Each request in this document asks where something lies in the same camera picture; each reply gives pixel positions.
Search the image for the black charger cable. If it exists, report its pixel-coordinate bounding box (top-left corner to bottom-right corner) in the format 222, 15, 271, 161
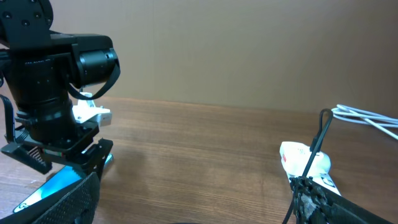
282, 108, 334, 224

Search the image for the white power strip cord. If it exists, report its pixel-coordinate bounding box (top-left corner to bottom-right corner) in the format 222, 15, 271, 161
331, 104, 398, 141

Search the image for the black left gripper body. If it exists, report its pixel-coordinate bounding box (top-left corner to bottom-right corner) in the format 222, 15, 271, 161
1, 121, 113, 178

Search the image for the blue screen smartphone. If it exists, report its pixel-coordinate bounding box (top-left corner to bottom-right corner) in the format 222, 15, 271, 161
12, 154, 114, 213

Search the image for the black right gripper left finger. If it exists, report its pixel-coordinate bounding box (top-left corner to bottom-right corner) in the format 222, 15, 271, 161
1, 172, 100, 224

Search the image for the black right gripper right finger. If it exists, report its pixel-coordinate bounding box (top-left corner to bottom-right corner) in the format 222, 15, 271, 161
289, 177, 390, 224

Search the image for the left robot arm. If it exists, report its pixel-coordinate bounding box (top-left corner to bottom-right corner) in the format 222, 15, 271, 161
1, 0, 121, 177

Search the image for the white power strip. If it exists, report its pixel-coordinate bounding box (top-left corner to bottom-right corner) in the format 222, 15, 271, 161
279, 141, 341, 195

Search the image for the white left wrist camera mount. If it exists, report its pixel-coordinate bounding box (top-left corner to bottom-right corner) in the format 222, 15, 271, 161
72, 100, 112, 126

